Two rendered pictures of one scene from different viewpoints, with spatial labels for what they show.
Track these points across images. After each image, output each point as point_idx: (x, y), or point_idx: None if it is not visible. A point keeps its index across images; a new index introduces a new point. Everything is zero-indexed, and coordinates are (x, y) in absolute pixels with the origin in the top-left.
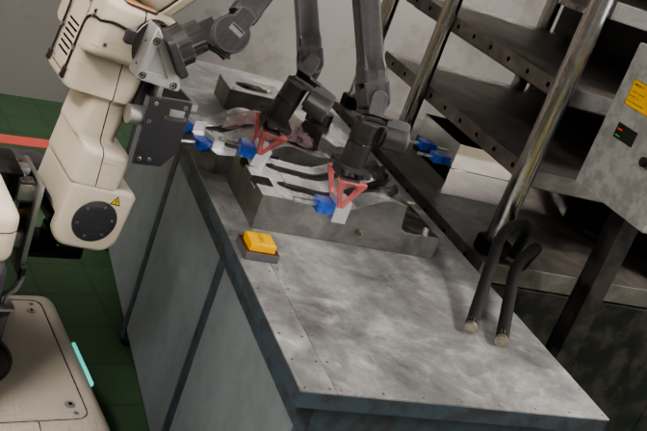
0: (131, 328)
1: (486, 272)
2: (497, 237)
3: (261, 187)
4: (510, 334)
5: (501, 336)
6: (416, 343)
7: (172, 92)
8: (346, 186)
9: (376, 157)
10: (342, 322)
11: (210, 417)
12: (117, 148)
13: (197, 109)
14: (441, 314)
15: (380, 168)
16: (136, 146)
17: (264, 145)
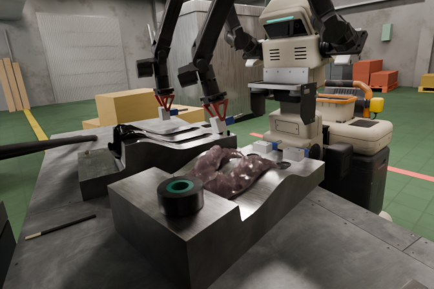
0: None
1: (66, 137)
2: (32, 142)
3: (206, 123)
4: (65, 146)
5: (82, 135)
6: None
7: (265, 83)
8: (153, 135)
9: None
10: (158, 127)
11: None
12: (276, 112)
13: (395, 259)
14: (104, 142)
15: (123, 130)
16: (265, 105)
17: (216, 117)
